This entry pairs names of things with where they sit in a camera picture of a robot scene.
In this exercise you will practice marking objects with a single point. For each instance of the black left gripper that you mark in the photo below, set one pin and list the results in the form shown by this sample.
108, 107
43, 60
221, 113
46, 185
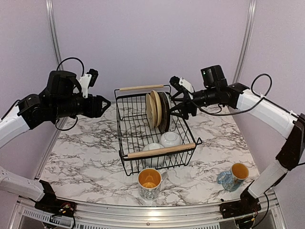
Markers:
94, 109

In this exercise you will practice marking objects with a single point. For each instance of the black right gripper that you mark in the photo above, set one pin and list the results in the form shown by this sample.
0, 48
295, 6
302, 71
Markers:
186, 99

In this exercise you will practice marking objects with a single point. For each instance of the plain cream yellow plate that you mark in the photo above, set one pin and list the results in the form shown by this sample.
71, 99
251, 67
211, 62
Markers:
155, 96

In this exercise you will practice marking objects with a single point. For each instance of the grey reindeer plate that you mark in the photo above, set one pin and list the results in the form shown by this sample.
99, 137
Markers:
165, 120

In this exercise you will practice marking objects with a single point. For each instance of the cream gold rimmed plate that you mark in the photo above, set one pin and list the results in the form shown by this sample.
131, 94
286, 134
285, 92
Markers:
150, 111

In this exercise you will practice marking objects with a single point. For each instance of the white bowl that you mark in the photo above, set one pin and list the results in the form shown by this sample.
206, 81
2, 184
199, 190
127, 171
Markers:
169, 139
153, 155

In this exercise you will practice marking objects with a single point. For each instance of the black wire dish rack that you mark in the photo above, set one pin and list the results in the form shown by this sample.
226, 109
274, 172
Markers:
134, 134

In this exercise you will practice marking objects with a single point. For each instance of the patterned mug yellow inside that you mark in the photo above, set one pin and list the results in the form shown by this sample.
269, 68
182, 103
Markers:
149, 182

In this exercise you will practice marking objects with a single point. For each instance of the blue mug yellow inside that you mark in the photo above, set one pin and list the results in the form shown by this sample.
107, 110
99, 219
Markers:
232, 179

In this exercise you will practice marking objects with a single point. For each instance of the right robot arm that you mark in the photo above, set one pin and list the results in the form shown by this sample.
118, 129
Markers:
275, 136

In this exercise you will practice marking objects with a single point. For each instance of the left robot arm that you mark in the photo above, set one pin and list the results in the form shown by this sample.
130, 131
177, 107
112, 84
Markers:
64, 96

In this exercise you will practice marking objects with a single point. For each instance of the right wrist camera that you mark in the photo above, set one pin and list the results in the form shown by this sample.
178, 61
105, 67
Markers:
181, 84

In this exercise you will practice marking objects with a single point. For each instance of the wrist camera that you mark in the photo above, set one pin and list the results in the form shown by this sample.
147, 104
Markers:
88, 80
181, 84

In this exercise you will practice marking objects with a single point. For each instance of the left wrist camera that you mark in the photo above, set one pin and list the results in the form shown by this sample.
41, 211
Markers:
88, 80

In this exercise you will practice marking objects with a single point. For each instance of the right aluminium frame post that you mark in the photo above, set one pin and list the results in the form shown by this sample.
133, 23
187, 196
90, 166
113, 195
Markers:
246, 40

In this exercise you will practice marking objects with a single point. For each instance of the aluminium frame post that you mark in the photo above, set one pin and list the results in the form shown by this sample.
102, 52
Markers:
53, 31
246, 40

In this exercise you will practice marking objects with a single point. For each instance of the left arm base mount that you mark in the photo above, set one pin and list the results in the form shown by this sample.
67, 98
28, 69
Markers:
57, 207

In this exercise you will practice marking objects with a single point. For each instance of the front aluminium rail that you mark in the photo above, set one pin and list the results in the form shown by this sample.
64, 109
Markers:
105, 216

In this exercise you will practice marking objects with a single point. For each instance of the left aluminium frame post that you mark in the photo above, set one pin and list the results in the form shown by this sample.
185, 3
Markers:
53, 31

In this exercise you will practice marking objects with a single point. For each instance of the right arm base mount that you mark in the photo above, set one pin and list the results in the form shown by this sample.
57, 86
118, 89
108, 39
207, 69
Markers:
238, 208

